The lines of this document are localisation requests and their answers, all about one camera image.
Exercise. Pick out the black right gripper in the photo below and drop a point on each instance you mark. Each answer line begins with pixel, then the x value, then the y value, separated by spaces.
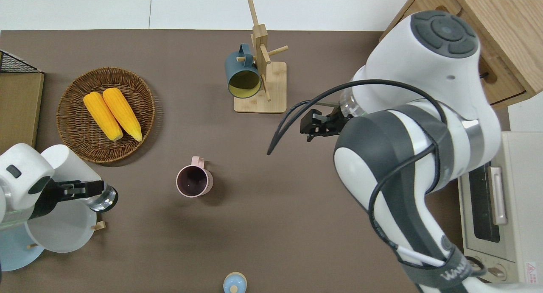
pixel 333 121

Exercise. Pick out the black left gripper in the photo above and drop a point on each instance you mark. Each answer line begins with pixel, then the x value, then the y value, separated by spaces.
pixel 44 197

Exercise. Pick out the pink mug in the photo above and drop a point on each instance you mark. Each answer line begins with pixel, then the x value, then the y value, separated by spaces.
pixel 194 180

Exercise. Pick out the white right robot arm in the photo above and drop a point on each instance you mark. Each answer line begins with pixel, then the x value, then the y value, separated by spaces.
pixel 424 136

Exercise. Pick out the grey plate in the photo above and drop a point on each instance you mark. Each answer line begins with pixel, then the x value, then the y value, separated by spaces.
pixel 61 233

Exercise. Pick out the wooden mug tree stand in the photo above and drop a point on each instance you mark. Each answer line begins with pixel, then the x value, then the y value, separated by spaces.
pixel 273 89

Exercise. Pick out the brown wicker basket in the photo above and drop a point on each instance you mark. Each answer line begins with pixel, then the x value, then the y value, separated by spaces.
pixel 76 136

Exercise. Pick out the yellow corn cob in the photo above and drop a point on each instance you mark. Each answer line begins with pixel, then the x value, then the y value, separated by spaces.
pixel 103 116
pixel 122 114

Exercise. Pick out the blue mug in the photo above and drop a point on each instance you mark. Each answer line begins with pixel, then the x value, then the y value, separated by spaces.
pixel 242 74

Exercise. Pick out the light blue plate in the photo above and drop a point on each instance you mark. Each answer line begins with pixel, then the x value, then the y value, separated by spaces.
pixel 15 252

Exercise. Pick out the brown table mat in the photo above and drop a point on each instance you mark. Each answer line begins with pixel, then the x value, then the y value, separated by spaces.
pixel 254 208

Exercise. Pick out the small blue dome bell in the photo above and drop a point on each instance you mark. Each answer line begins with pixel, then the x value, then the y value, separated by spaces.
pixel 234 283

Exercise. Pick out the wooden cabinet box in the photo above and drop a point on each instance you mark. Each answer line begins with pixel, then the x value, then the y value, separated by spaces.
pixel 509 30

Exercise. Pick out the white toaster oven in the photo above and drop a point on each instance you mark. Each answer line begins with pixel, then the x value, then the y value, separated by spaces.
pixel 522 208

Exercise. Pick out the beige oven knob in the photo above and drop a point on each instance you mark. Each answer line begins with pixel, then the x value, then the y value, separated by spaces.
pixel 496 272

